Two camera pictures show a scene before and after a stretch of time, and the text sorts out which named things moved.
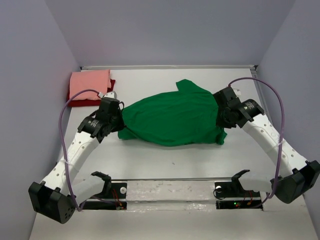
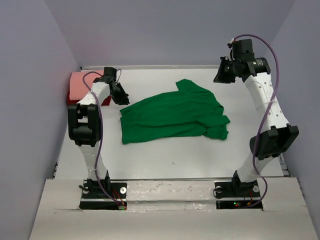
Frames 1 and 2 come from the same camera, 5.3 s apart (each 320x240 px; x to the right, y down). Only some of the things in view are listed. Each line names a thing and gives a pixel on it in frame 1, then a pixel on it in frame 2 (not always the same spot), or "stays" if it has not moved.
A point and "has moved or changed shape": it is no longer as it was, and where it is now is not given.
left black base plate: (116, 199) stays
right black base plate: (230, 195) stays
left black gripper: (121, 125) → (123, 99)
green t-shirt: (186, 116) has moved or changed shape
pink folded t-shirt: (99, 80) stays
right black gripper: (222, 123) → (220, 77)
